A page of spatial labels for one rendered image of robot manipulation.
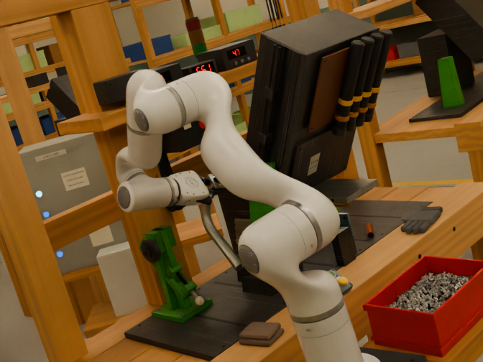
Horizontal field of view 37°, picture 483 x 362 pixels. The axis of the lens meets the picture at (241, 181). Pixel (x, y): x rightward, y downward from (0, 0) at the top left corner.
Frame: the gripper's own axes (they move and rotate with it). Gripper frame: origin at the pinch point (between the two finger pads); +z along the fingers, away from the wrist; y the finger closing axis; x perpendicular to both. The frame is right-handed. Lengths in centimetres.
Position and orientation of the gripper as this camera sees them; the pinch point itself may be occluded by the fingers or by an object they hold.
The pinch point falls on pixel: (212, 186)
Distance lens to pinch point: 215.8
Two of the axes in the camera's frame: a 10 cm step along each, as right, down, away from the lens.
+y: -5.2, -7.2, 4.6
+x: -4.4, 6.9, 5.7
